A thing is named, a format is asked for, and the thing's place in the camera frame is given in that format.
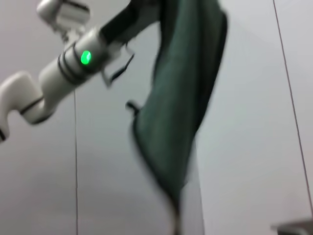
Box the grey wrist cable with connector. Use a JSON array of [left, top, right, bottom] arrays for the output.
[[100, 44, 135, 89]]

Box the grey yellow towel black trim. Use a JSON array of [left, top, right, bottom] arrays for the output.
[[125, 0, 228, 235]]

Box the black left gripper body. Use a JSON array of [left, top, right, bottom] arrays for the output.
[[99, 0, 169, 48]]

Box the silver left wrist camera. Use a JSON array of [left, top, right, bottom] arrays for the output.
[[36, 0, 90, 40]]

